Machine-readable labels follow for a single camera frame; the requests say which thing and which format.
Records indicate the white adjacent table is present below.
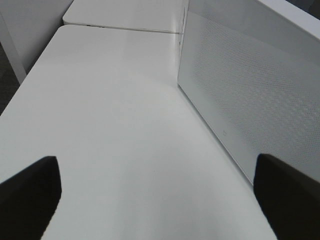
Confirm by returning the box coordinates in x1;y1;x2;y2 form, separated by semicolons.
62;0;189;34

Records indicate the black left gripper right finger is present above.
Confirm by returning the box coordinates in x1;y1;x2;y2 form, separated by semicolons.
253;153;320;240

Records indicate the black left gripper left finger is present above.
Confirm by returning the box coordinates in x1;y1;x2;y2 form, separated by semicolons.
0;156;62;240

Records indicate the white microwave oven body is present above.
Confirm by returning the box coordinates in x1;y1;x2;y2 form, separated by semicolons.
177;0;190;46

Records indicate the white microwave door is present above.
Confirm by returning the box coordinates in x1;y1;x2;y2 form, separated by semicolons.
178;0;320;181

